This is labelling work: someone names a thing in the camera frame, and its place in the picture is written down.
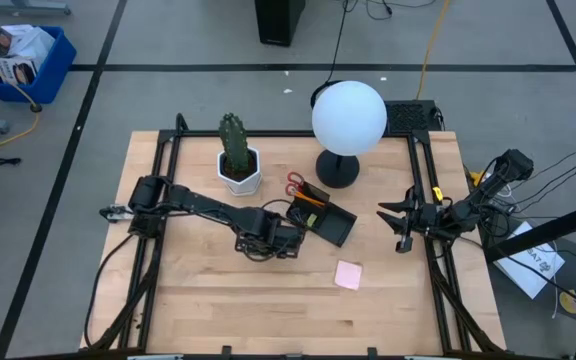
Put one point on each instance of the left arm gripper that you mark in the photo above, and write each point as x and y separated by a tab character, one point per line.
263	242

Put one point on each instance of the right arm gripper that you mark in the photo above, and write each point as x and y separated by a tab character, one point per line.
425	220

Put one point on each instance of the black mesh desk organizer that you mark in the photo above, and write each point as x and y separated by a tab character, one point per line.
335	227

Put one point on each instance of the pink sticky note pad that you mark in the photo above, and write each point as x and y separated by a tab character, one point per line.
348	275

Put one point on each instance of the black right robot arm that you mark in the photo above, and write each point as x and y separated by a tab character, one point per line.
488	192

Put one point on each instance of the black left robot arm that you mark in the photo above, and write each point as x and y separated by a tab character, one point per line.
203	202

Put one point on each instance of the yellow tag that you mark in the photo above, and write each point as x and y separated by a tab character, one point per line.
437	193

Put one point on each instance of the white hexagonal plant pot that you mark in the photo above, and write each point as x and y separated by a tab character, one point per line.
240	187

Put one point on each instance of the yellow plug connector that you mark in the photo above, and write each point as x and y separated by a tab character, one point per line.
477	177

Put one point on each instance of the black vented box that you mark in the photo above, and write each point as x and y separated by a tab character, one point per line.
410	116

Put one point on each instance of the green cactus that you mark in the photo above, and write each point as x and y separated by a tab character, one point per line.
234	145

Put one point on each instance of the white globe lamp black base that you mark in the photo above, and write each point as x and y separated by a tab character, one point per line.
349	119

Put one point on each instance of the white printed paper sheet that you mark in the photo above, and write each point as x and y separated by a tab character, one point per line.
533	270

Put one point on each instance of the silver aluminium bar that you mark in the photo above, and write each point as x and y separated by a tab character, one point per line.
425	357
155	357

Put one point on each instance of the black diagonal beam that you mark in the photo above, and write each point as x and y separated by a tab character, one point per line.
558	227

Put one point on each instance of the black computer tower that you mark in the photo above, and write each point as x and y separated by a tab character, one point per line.
280	22

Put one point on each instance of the blue plastic bin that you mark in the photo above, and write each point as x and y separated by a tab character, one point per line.
53	75

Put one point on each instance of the white printed cartons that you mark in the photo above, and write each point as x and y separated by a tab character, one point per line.
28	42

